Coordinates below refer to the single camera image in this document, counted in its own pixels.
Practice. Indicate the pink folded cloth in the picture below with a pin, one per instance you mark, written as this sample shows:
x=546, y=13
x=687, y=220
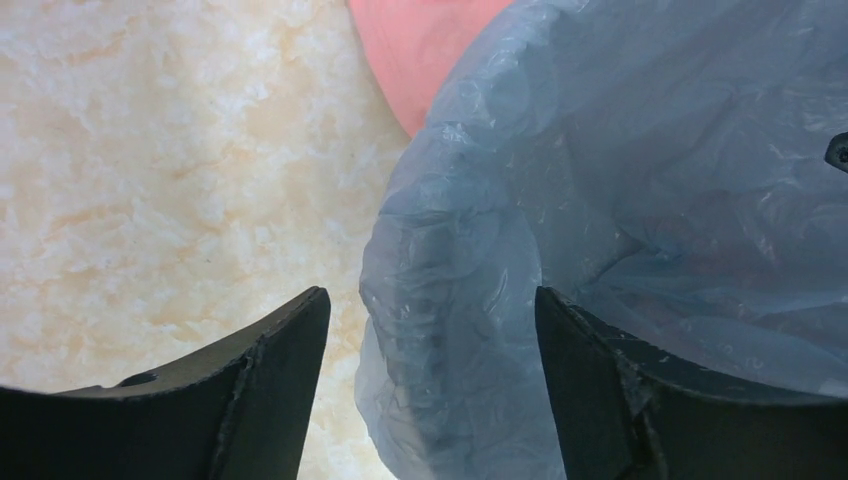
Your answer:
x=412, y=45

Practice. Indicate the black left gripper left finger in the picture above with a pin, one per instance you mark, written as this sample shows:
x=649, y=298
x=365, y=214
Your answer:
x=238, y=408

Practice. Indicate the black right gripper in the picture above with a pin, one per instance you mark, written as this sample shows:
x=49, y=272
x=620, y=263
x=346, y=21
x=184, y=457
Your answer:
x=836, y=153

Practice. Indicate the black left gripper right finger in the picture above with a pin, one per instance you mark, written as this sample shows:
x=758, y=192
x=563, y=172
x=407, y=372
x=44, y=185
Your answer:
x=625, y=409

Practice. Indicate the light blue plastic trash bag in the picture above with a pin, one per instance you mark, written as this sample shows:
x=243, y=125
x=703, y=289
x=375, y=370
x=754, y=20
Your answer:
x=659, y=164

